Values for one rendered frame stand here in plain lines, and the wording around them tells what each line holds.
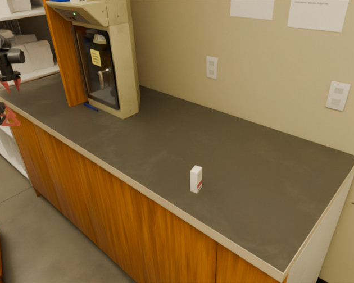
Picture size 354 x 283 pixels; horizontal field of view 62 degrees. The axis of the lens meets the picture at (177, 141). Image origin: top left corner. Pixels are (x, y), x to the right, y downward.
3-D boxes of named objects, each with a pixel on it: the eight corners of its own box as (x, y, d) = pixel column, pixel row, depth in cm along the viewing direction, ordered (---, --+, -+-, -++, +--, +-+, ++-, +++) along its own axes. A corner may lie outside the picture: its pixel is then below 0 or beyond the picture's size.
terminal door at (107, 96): (87, 96, 172) (72, 24, 151) (119, 110, 154) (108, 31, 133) (86, 97, 172) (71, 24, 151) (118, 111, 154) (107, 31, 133)
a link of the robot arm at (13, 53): (4, 43, 151) (-7, 37, 142) (26, 42, 151) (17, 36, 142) (4, 66, 151) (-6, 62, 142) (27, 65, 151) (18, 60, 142)
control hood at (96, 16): (71, 19, 151) (67, -2, 146) (109, 26, 132) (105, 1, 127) (50, 23, 144) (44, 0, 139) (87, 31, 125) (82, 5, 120)
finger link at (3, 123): (21, 114, 139) (1, 105, 132) (25, 120, 134) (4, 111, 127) (13, 126, 139) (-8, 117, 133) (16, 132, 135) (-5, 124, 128)
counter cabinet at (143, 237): (102, 160, 290) (84, 71, 243) (313, 291, 170) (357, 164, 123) (36, 195, 249) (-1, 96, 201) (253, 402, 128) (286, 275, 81)
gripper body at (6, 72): (21, 76, 153) (17, 62, 149) (1, 81, 146) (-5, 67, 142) (16, 73, 156) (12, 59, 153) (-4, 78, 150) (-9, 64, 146)
